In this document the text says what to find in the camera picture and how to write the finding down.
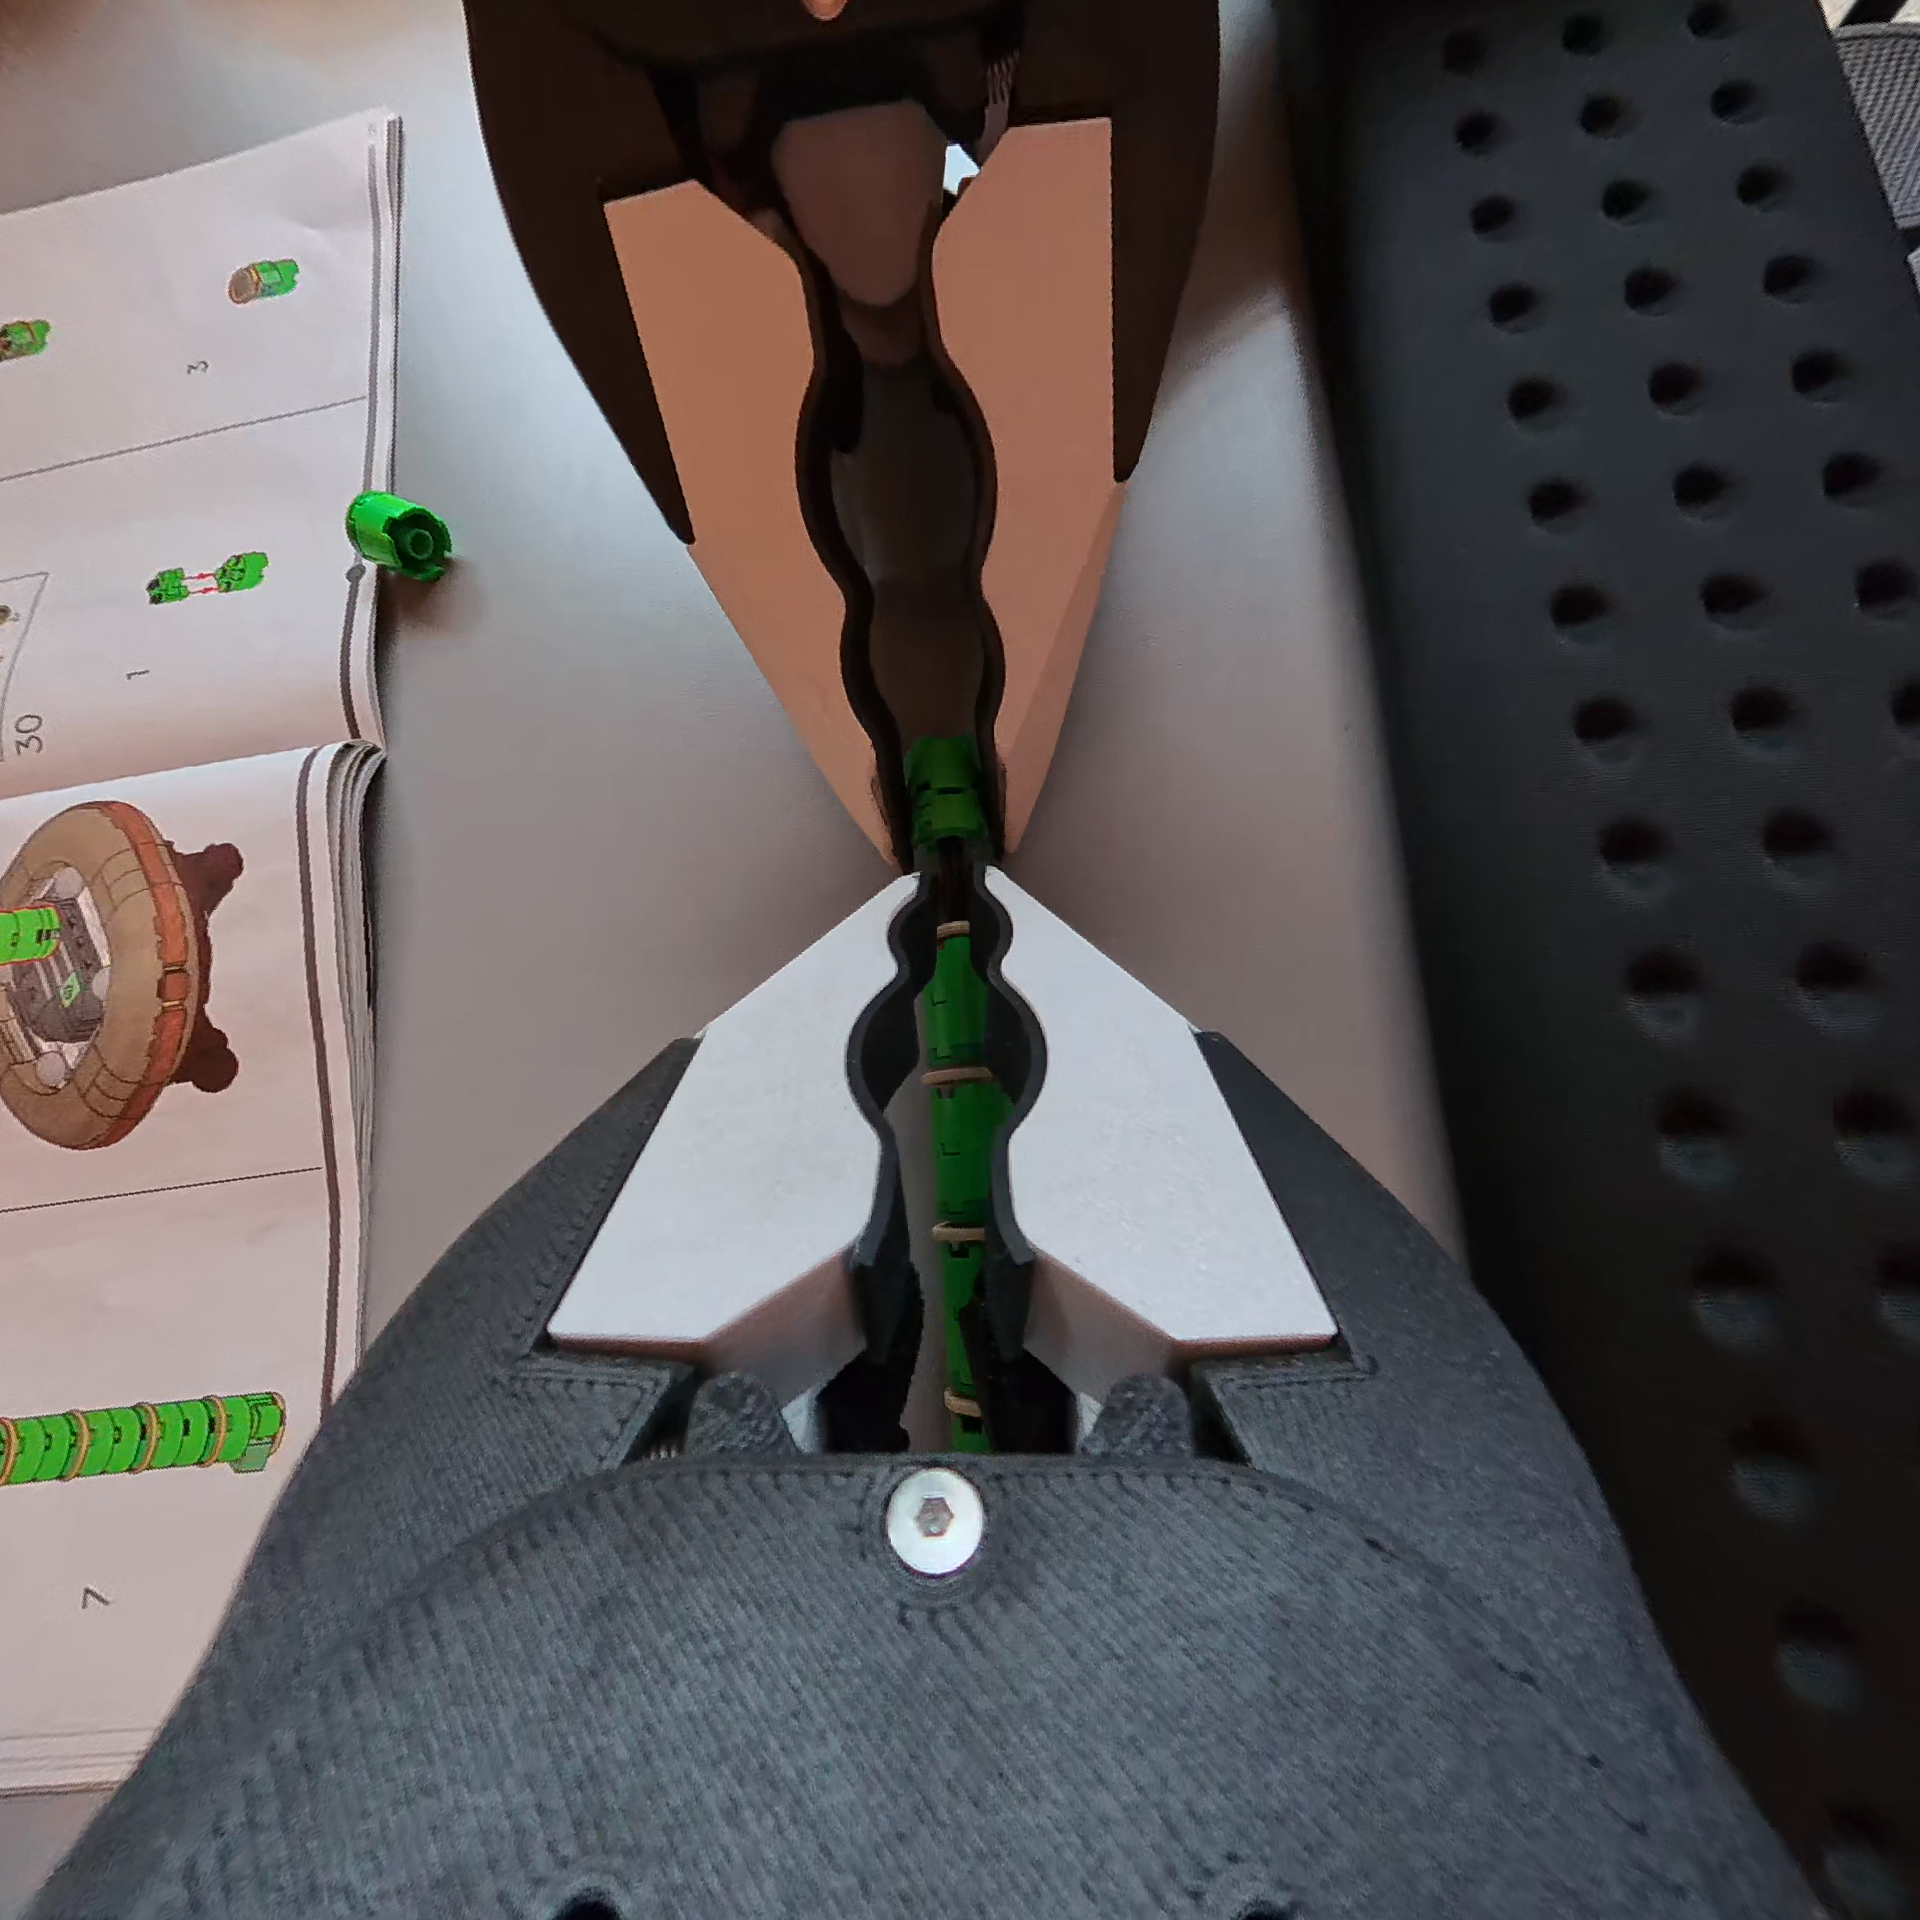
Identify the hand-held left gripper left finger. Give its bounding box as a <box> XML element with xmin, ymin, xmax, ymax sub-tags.
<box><xmin>548</xmin><ymin>869</ymin><xmax>923</xmax><ymax>1374</ymax></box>

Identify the black perforated plastic panel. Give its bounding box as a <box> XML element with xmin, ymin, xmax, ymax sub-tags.
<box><xmin>1276</xmin><ymin>0</ymin><xmax>1920</xmax><ymax>1920</ymax></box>

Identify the brick model instruction booklet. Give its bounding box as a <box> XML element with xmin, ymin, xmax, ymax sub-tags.
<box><xmin>0</xmin><ymin>107</ymin><xmax>409</xmax><ymax>1793</ymax></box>

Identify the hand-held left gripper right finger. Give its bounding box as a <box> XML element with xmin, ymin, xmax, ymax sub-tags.
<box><xmin>982</xmin><ymin>868</ymin><xmax>1338</xmax><ymax>1370</ymax></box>

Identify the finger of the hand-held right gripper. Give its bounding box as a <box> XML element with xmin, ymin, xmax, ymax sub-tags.
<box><xmin>599</xmin><ymin>181</ymin><xmax>918</xmax><ymax>871</ymax></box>
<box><xmin>930</xmin><ymin>112</ymin><xmax>1127</xmax><ymax>863</ymax></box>

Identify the grey desk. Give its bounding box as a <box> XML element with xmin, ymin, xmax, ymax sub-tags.
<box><xmin>0</xmin><ymin>0</ymin><xmax>1480</xmax><ymax>1920</ymax></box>

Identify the small green round brick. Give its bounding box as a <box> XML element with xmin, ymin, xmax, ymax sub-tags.
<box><xmin>901</xmin><ymin>735</ymin><xmax>995</xmax><ymax>857</ymax></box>
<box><xmin>345</xmin><ymin>491</ymin><xmax>451</xmax><ymax>584</ymax></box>

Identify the green brick bamboo stalk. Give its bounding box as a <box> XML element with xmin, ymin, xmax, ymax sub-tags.
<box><xmin>918</xmin><ymin>841</ymin><xmax>1007</xmax><ymax>1453</ymax></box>

